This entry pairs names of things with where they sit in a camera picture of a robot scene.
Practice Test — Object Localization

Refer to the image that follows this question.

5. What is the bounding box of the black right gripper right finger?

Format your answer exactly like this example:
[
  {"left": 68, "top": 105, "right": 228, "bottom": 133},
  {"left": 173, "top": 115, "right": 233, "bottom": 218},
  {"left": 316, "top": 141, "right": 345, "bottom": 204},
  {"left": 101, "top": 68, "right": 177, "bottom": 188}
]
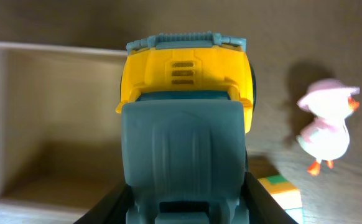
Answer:
[{"left": 244, "top": 172, "right": 297, "bottom": 224}]

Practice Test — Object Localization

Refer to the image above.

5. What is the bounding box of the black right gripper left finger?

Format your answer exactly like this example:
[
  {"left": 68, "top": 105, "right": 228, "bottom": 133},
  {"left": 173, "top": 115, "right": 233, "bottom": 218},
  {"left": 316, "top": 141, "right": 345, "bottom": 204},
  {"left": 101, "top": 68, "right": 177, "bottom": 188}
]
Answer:
[{"left": 74, "top": 183, "right": 128, "bottom": 224}]

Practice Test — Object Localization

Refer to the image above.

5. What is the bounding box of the multicolour puzzle cube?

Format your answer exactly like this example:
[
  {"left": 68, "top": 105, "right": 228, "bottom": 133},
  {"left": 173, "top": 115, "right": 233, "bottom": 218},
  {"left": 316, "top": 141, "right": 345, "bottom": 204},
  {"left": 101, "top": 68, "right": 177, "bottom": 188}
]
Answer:
[{"left": 258, "top": 174, "right": 304, "bottom": 224}]

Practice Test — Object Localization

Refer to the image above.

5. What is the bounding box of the white duck toy pink hat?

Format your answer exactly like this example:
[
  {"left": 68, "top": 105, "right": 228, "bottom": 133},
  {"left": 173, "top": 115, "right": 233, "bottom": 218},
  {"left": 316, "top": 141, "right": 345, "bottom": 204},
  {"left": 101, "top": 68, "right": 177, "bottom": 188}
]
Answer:
[{"left": 296, "top": 78, "right": 360, "bottom": 176}]

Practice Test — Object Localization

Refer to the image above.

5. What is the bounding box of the yellow and grey toy truck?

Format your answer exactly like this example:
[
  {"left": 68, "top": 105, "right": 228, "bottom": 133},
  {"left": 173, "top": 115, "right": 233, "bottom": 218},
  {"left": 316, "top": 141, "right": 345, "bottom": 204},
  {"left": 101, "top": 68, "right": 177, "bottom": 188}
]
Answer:
[{"left": 116, "top": 32, "right": 256, "bottom": 223}]

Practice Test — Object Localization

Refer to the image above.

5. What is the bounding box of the beige open cardboard box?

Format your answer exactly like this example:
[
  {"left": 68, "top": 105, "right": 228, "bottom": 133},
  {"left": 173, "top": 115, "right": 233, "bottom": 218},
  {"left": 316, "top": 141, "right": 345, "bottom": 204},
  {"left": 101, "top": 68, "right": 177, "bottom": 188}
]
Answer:
[{"left": 0, "top": 42, "right": 127, "bottom": 223}]

